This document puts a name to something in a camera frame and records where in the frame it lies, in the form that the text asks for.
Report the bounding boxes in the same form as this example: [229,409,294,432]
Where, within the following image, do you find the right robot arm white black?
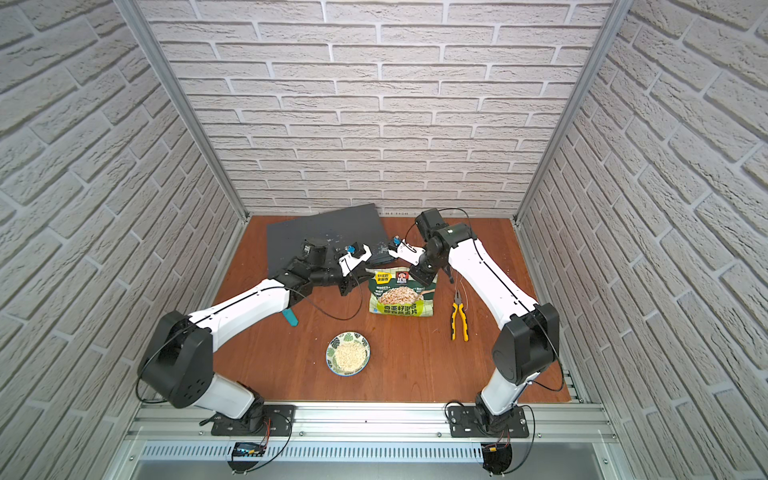
[410,219,559,435]

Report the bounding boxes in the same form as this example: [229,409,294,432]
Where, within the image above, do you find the aluminium front rail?
[126,402,619,443]

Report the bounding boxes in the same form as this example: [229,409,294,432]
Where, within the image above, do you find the yellow black pliers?
[450,291,469,342]

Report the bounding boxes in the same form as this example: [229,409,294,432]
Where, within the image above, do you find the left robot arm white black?
[137,259,372,431]

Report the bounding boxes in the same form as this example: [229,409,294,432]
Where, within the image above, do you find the left controller board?
[228,442,267,474]

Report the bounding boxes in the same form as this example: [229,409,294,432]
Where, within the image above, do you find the controller board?
[481,443,513,475]
[228,442,267,474]

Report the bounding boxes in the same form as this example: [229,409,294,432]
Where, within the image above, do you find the leaf pattern breakfast bowl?
[325,331,371,377]

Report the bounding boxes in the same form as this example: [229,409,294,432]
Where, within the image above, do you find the oats pile in bowl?
[334,341,367,373]

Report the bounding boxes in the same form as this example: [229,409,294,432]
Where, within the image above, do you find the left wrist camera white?
[338,242,372,277]

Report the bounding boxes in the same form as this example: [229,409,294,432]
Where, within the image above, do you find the green oats bag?
[368,267,437,317]

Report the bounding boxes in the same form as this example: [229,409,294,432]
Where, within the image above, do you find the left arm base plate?
[211,404,296,437]

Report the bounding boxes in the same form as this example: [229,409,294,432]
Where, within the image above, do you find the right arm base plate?
[445,404,530,440]

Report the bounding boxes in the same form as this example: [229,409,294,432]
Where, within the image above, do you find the right controller board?
[481,443,513,475]

